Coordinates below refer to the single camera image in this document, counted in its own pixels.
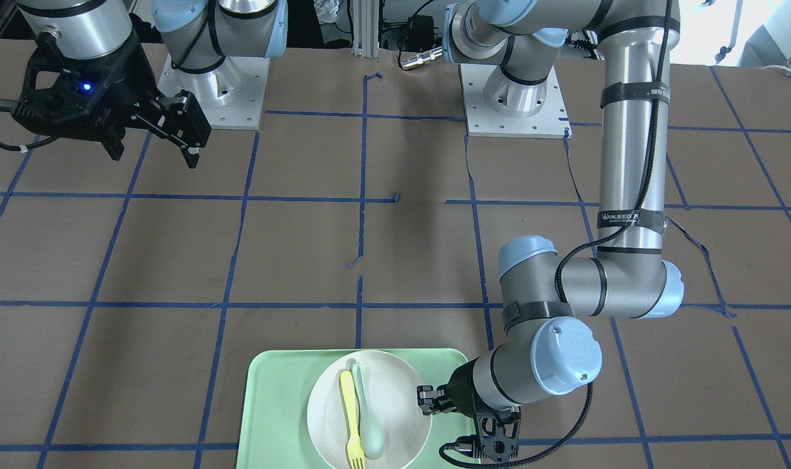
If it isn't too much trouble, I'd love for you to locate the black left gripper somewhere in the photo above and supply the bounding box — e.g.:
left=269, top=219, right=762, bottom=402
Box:
left=416, top=364, right=477, bottom=418

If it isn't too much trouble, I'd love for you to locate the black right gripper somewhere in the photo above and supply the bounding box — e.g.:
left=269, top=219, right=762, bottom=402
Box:
left=12, top=31, right=212, bottom=169

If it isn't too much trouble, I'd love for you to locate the white round plate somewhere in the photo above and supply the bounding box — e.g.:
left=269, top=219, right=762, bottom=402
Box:
left=306, top=349, right=433, bottom=468

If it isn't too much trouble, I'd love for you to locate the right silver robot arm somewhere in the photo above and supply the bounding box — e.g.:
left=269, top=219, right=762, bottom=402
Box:
left=10, top=1, right=289, bottom=169

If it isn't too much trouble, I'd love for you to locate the yellow plastic fork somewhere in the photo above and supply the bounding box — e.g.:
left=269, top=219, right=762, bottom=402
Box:
left=339, top=370, right=366, bottom=468

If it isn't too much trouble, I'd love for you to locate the light green plastic spoon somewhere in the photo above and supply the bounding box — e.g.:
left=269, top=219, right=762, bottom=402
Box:
left=350, top=360, right=385, bottom=460

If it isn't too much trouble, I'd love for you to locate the light green rectangular tray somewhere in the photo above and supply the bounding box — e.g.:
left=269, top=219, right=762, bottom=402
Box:
left=236, top=348, right=473, bottom=468

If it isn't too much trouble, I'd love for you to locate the black power adapter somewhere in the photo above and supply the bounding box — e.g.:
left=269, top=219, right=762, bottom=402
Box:
left=406, top=14, right=435, bottom=40

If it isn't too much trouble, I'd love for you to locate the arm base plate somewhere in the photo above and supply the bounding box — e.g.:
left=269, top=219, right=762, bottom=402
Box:
left=158, top=56, right=271, bottom=130
left=460, top=63, right=573, bottom=139

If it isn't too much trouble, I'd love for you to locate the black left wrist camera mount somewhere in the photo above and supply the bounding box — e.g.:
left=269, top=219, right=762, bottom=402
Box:
left=439, top=407, right=522, bottom=468

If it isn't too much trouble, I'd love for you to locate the aluminium frame post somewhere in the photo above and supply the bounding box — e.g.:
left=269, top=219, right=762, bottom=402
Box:
left=347, top=1, right=382, bottom=61

